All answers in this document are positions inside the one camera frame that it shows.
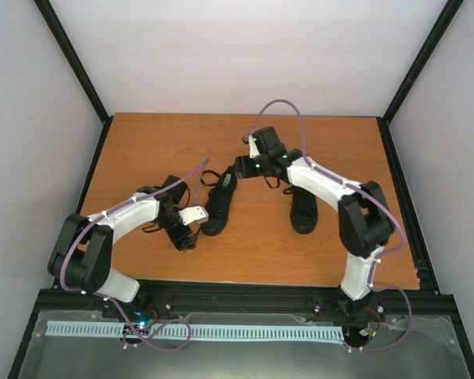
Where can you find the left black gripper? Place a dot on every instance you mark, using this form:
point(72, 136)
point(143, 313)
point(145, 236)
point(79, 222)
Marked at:
point(183, 245)

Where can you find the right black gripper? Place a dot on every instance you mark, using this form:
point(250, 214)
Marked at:
point(244, 169)

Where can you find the black sneaker one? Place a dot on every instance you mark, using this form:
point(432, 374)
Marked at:
point(219, 201)

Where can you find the black sneaker with laces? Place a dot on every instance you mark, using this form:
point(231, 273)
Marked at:
point(304, 210)

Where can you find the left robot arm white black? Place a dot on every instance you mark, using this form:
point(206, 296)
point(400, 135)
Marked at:
point(81, 258)

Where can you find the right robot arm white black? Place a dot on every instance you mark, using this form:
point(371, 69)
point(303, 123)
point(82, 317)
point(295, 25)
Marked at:
point(365, 222)

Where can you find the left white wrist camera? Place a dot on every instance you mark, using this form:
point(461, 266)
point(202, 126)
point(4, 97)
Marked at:
point(193, 214)

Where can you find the white slotted cable duct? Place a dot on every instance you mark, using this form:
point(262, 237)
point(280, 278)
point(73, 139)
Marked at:
point(200, 333)

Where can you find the grey metal base plate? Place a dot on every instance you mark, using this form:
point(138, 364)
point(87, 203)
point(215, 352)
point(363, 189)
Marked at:
point(423, 347)

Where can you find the left black corner post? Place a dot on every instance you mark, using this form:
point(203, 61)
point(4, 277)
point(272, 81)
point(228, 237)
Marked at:
point(56, 28)

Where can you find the black corner post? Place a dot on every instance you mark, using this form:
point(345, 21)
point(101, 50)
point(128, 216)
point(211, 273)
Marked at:
point(56, 28)
point(434, 36)

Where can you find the right black corner post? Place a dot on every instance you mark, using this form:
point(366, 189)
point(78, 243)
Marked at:
point(434, 36)

